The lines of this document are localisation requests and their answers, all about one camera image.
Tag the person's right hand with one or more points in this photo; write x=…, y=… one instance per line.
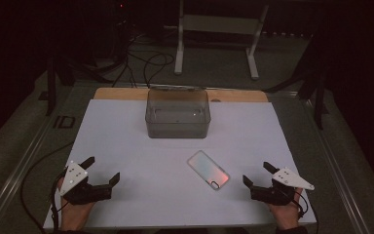
x=285, y=216

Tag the white paper sheet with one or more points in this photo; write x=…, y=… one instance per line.
x=149, y=195

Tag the person's left hand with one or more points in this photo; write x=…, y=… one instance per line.
x=74, y=216

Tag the iridescent clear phone case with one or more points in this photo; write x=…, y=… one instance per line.
x=208, y=170

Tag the transparent grey plastic box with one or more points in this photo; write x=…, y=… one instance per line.
x=177, y=113

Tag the black tripod stand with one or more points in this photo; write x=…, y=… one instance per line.
x=319, y=97
x=50, y=87

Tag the white metal stand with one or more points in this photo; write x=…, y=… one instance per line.
x=220, y=23

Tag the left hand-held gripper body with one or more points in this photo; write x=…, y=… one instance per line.
x=87, y=193

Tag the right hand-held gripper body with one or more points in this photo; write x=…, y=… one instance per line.
x=272, y=194

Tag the aluminium frame rail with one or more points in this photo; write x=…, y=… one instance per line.
x=334, y=162
x=22, y=162

